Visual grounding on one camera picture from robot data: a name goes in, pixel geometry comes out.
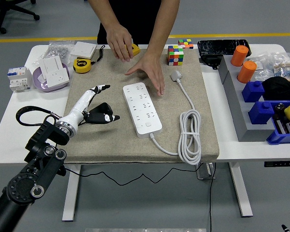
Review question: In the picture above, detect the grey stepped block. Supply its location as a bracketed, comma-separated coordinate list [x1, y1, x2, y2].
[218, 56, 276, 143]

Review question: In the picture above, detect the person's right hand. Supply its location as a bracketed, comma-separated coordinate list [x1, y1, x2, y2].
[106, 24, 133, 63]

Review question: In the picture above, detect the black office chair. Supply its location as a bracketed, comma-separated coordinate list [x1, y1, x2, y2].
[0, 0, 41, 34]

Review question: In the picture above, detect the white table leg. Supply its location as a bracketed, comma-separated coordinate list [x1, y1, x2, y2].
[62, 164, 82, 222]
[228, 162, 254, 218]

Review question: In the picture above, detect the white power strip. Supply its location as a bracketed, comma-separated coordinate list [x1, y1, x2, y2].
[122, 82, 163, 139]

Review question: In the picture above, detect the blue plastic bin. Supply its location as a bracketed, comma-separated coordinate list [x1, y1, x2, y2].
[266, 100, 290, 145]

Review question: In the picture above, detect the plastic bag of resistors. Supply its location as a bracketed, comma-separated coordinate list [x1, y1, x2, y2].
[272, 52, 290, 82]

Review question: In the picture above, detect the grey-brown mat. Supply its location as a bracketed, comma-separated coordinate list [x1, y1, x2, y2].
[62, 47, 220, 164]

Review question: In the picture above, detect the person's left hand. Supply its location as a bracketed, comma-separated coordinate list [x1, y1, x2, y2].
[124, 53, 166, 96]

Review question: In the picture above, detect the small Rubik's cube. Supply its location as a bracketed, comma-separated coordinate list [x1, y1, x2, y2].
[177, 38, 194, 50]

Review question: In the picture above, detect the white square switch plate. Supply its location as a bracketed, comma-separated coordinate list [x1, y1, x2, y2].
[70, 41, 98, 59]

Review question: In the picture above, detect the black cloth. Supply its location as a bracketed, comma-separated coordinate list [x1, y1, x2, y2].
[261, 76, 290, 102]

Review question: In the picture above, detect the person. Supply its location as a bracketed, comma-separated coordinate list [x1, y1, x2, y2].
[96, 0, 160, 45]

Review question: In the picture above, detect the white wall socket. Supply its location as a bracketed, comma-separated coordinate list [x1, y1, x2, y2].
[45, 68, 70, 88]

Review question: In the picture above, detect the black hanging cable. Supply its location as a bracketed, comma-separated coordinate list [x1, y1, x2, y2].
[208, 162, 217, 232]

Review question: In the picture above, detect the white circuit breaker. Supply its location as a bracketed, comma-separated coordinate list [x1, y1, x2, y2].
[7, 67, 33, 93]

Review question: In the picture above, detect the black table control panel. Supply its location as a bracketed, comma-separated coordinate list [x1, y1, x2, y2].
[264, 160, 290, 168]

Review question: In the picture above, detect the large Rubik's cube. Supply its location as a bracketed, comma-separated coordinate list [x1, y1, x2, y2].
[167, 45, 185, 67]

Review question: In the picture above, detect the clear plastic bag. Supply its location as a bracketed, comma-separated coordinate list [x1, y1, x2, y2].
[247, 54, 276, 82]

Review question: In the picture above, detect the silver metal bracket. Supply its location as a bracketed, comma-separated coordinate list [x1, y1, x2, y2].
[195, 162, 217, 181]

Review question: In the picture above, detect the plastic bag of screws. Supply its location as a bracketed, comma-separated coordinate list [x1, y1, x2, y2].
[32, 40, 75, 66]

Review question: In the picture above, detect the small square yellow tape measure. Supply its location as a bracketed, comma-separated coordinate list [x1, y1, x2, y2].
[124, 43, 141, 58]

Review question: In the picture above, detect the orange cylinder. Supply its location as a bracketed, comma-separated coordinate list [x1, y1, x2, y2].
[236, 60, 258, 84]
[230, 45, 250, 67]

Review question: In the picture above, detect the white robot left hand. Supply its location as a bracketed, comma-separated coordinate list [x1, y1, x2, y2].
[58, 84, 121, 132]

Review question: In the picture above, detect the row of brown vials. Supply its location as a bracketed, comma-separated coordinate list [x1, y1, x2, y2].
[273, 115, 290, 135]

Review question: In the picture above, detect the black plug adapter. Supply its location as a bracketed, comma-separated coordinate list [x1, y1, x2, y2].
[90, 102, 114, 116]

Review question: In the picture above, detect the black tape measure strap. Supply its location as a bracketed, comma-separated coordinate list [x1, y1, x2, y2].
[90, 45, 106, 65]

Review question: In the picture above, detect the purple bowl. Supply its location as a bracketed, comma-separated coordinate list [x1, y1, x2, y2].
[32, 63, 71, 93]

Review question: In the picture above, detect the black glossy tray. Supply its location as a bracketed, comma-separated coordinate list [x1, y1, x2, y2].
[197, 39, 252, 58]

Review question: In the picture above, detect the thin black plug cord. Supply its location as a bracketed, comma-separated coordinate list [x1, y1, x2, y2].
[61, 118, 199, 187]

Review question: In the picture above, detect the blue block with knob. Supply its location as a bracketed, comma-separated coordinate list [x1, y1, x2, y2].
[241, 80, 265, 103]
[248, 101, 275, 125]

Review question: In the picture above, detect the white power strip cable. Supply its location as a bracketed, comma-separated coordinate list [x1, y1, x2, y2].
[148, 69, 203, 166]

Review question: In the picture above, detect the round yellow tape measure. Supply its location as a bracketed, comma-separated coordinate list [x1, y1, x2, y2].
[73, 58, 92, 74]

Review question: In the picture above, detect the white switch panel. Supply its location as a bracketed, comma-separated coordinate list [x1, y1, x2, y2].
[40, 56, 63, 78]

